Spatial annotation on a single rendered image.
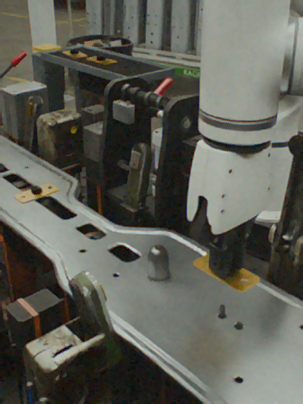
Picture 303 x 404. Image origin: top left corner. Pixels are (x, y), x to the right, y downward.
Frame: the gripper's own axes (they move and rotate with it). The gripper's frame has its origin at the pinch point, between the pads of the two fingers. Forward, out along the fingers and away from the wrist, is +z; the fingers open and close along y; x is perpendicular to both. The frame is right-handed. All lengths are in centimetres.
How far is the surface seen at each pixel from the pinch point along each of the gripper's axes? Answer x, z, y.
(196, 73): -292, 84, -302
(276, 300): 3.1, 9.7, -8.0
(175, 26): -349, 52, -329
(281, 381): 12.2, 9.7, 3.3
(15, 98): -76, 0, -12
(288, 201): -1.1, -2.0, -13.9
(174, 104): -27.7, -8.7, -17.4
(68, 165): -59, 13, -16
